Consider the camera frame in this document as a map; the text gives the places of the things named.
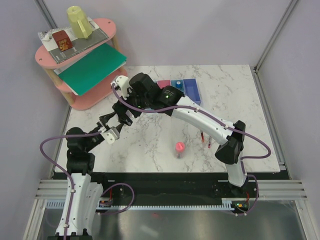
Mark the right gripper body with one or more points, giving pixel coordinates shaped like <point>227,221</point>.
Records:
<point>143,102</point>

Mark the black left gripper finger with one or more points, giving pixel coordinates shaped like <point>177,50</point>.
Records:
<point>105,118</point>
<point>119,127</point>

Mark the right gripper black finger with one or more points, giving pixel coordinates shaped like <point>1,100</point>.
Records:
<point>125,118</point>
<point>120,109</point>

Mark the blue cap glue bottle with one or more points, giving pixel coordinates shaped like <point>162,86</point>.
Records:
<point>178,84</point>

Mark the pink lid clear jar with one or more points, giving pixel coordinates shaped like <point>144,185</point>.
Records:
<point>179,149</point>

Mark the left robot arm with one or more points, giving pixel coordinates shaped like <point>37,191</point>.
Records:
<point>82,193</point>

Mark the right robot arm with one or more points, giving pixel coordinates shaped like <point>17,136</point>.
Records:
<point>228,135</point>

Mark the pink drawer box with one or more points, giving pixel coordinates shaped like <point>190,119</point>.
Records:
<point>163,83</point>

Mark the light blue middle drawer box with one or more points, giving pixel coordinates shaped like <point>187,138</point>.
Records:
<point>178,92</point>

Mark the pink three tier shelf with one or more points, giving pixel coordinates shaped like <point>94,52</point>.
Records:
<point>98,92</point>

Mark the green folder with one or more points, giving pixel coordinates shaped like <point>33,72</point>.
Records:
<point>91,69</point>

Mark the purple drawer box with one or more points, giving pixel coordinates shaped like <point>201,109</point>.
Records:
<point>191,90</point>

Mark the orange marker pen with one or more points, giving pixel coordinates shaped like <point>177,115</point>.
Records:
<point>202,136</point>

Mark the pink marker pen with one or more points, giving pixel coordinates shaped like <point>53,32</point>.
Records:
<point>209,142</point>

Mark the red brown box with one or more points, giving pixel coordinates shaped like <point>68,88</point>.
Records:
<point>62,40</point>

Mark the yellow plastic pitcher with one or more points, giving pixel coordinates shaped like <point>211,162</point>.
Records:
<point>79,23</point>

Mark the grey white notebook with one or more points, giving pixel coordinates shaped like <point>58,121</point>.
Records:
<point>78,44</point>

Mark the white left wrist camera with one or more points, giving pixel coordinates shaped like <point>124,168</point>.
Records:
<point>111,135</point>

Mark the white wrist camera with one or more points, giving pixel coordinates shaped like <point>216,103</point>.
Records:
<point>111,135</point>
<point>122,82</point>

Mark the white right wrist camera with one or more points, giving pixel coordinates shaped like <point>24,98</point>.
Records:
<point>122,82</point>

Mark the black table edge rail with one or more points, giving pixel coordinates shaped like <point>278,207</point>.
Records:
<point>197,188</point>

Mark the white cable duct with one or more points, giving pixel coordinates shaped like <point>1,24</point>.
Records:
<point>103,206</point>

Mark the aluminium frame rail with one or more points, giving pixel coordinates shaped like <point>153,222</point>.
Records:
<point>266,190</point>

